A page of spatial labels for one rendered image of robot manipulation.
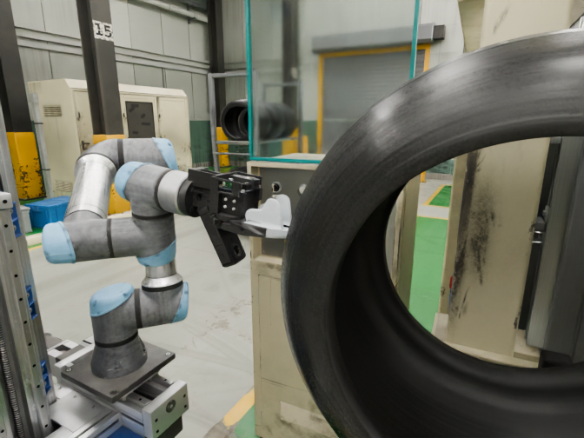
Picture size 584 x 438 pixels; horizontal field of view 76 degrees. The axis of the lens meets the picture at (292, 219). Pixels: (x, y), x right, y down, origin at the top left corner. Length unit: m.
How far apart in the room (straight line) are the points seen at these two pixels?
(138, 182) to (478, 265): 0.66
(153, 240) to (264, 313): 0.84
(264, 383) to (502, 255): 1.14
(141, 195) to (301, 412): 1.21
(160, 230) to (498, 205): 0.63
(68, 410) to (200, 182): 0.87
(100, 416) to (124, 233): 0.66
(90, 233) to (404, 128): 0.56
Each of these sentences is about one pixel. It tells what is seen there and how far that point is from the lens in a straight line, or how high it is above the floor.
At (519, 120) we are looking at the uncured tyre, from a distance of 0.38.
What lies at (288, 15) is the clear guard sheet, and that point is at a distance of 1.34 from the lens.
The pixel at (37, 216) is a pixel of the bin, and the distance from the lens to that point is 6.08.
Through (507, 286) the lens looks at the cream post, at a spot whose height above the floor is 1.10.
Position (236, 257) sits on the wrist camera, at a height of 1.18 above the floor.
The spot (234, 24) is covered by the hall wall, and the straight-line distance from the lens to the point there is 12.51.
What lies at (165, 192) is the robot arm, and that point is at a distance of 0.66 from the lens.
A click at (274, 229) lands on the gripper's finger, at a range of 0.56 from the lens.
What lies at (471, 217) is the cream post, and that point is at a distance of 0.81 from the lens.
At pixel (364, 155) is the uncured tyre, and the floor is 1.37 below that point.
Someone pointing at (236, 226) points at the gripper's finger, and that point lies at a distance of 0.57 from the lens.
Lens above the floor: 1.41
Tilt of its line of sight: 15 degrees down
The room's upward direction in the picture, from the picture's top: straight up
